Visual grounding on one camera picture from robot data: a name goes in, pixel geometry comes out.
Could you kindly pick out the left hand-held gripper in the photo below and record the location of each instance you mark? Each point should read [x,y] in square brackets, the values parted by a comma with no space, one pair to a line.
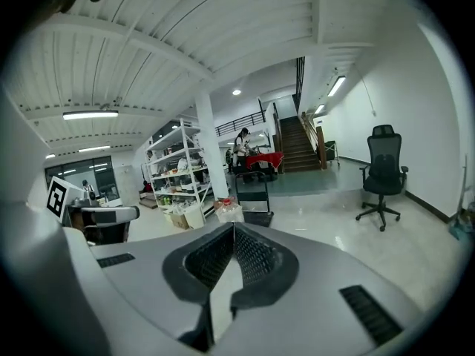
[57,198]

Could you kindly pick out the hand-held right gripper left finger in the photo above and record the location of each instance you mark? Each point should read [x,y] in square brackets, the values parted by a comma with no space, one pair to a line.
[133,284]

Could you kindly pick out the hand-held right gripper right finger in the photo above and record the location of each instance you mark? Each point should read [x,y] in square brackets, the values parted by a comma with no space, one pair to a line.
[319,295]

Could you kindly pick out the black platform trolley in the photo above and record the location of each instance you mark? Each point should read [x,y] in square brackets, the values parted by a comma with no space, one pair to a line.
[254,203]

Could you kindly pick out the person's left hand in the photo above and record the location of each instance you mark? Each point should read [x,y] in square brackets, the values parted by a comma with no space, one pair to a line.
[79,224]

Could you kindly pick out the brown wooden platform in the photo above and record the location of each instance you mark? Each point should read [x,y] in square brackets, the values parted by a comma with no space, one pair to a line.
[148,200]

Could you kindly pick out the dark glass window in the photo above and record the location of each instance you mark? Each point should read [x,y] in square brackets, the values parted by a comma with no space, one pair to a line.
[107,176]

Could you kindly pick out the closed cardboard box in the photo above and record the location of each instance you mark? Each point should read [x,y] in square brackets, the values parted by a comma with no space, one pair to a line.
[179,221]

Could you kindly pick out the assorted stored goods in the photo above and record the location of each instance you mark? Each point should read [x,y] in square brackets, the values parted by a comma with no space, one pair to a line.
[174,189]

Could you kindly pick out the ceiling tube light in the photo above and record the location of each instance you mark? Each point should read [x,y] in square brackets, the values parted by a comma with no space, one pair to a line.
[336,86]
[94,148]
[90,115]
[319,109]

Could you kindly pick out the white plastic bin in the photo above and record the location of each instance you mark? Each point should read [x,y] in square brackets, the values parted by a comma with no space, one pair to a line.
[194,217]

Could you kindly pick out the white metal shelf rack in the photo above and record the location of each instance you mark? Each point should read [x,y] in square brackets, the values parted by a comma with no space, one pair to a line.
[170,137]

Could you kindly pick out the black mesh office chair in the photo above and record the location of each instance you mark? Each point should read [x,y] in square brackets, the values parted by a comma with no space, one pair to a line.
[384,176]

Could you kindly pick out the metal trolley with black bin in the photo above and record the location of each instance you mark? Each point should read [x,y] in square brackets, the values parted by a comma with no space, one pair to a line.
[331,150]

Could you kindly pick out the red cloth covered table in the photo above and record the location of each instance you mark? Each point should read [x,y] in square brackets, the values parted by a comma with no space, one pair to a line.
[265,159]

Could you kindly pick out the black metal railing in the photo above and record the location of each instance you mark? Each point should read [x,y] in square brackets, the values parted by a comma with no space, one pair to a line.
[241,122]

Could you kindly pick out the wooden staircase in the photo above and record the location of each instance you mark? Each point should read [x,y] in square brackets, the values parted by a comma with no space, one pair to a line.
[297,147]

